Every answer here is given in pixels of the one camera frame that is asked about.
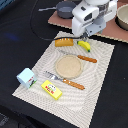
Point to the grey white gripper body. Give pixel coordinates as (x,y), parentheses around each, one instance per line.
(97,26)

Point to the yellow toy banana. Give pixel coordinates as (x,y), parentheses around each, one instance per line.
(85,45)

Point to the toy bread loaf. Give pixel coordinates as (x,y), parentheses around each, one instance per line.
(64,42)

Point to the yellow butter box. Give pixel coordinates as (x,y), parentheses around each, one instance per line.
(51,89)

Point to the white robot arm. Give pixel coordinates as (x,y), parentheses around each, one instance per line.
(91,16)

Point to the beige bowl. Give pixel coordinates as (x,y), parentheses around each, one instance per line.
(122,16)

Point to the round wooden plate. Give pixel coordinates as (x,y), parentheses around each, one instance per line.
(69,66)

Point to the striped beige placemat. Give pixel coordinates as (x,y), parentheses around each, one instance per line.
(74,106)

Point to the light blue milk carton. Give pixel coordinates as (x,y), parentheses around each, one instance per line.
(27,78)

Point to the grey pan with handle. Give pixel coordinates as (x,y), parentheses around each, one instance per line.
(64,9)

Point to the wooden handled toy knife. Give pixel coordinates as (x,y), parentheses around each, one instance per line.
(80,57)

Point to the wooden handled toy fork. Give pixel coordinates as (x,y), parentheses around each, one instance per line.
(54,77)

